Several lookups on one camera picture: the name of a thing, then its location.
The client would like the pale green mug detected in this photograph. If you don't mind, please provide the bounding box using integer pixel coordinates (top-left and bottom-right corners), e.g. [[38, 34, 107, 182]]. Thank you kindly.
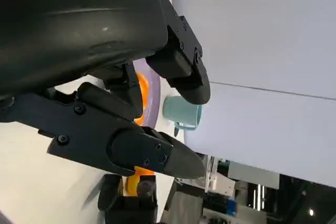
[[162, 95, 203, 132]]

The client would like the grey partition panel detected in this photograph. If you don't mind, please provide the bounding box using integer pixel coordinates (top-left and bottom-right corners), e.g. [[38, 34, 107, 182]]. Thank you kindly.
[[170, 0, 336, 101]]

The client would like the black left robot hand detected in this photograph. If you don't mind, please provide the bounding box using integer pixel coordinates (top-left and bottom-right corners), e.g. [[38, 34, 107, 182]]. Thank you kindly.
[[0, 0, 212, 178]]

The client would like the small blue workshop box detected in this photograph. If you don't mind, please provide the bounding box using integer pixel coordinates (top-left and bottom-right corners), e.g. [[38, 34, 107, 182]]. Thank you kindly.
[[226, 199, 238, 216]]

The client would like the orange white toy bread roll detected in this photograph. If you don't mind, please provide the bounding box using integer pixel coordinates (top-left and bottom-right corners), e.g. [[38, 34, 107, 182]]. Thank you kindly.
[[122, 165, 156, 197], [133, 73, 151, 128]]

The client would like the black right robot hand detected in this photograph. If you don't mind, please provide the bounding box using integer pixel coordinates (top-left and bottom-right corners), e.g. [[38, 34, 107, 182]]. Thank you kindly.
[[97, 173, 158, 224]]

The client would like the white metal workshop rack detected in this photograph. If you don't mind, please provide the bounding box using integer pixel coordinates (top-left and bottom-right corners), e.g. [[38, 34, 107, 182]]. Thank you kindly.
[[203, 155, 236, 199]]

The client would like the lilac plate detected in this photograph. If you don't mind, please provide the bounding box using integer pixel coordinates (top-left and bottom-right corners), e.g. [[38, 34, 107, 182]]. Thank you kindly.
[[132, 60, 161, 130]]

